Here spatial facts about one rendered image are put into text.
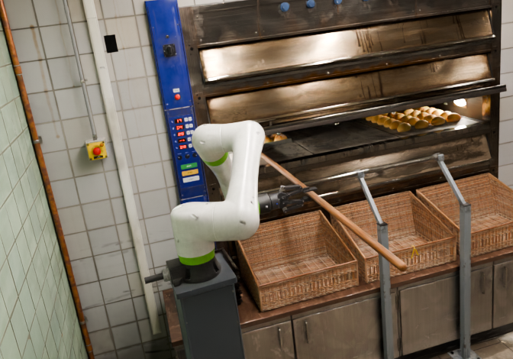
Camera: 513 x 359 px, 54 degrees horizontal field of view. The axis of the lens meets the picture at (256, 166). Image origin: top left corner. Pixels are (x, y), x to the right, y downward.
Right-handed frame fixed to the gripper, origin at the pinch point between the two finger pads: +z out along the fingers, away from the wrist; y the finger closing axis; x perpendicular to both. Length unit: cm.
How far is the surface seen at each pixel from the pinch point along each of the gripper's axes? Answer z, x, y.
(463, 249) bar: 82, 3, 49
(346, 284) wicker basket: 19, -8, 58
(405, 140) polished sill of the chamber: 86, -56, 2
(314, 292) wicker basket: 0, -8, 58
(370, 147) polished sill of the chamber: 63, -57, 2
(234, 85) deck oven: -16, -59, -47
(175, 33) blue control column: -43, -56, -79
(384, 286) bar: 35, 3, 58
